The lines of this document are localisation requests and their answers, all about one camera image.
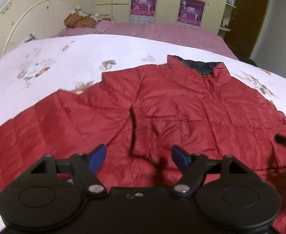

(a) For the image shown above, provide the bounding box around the red down jacket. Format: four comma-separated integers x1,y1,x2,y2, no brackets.
0,56,286,233

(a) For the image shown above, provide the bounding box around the floral white quilt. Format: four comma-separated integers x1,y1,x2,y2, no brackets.
0,33,286,234

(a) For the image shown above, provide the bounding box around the brown wooden door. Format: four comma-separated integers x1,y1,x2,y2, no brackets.
224,0,269,62

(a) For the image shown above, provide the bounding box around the brown patterned pillow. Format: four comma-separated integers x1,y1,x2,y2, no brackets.
64,6,102,28

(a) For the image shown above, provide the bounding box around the cream corner shelf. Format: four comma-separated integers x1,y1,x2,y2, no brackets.
218,0,236,37

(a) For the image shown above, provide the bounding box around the purple poster lower right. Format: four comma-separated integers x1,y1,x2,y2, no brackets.
177,0,205,27

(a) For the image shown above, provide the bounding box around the cream wooden headboard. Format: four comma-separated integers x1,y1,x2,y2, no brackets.
0,0,95,58

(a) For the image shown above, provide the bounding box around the cream wardrobe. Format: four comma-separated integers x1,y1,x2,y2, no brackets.
95,0,226,34

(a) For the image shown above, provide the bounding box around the purple poster lower left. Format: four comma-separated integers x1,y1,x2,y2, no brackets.
130,0,157,24

